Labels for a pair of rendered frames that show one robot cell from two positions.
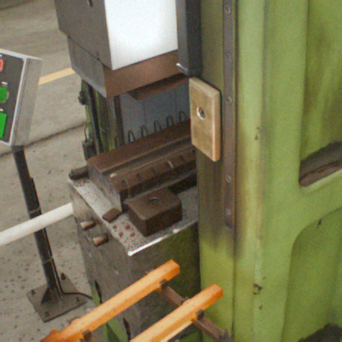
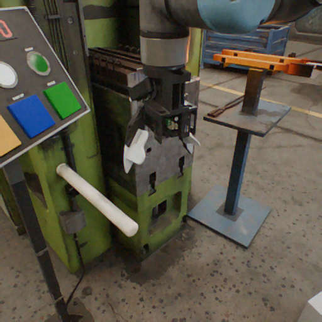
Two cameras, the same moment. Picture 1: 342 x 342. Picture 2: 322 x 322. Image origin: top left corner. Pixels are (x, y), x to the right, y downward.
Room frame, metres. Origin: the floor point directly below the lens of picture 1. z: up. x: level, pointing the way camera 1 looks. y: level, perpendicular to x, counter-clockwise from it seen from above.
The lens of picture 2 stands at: (1.51, 1.20, 1.24)
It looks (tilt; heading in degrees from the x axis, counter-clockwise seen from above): 32 degrees down; 257
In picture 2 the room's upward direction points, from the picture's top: straight up
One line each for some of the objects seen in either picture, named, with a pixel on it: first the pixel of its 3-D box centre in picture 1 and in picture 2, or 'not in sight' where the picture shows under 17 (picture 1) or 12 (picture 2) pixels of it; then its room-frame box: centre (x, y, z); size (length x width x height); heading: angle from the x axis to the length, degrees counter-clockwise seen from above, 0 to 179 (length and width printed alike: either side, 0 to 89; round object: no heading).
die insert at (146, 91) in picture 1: (178, 68); not in sight; (1.42, -0.04, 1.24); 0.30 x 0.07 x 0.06; 120
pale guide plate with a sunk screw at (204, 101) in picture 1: (204, 119); not in sight; (1.11, -0.08, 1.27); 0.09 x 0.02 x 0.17; 30
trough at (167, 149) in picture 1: (170, 150); (119, 55); (1.40, 0.00, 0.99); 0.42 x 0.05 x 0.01; 120
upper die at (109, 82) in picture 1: (159, 43); not in sight; (1.43, 0.01, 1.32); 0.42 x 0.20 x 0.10; 120
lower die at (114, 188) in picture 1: (166, 156); (115, 65); (1.43, 0.01, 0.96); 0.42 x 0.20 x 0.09; 120
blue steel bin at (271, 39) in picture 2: not in sight; (243, 46); (-1.00, -3.25, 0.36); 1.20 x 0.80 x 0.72; 126
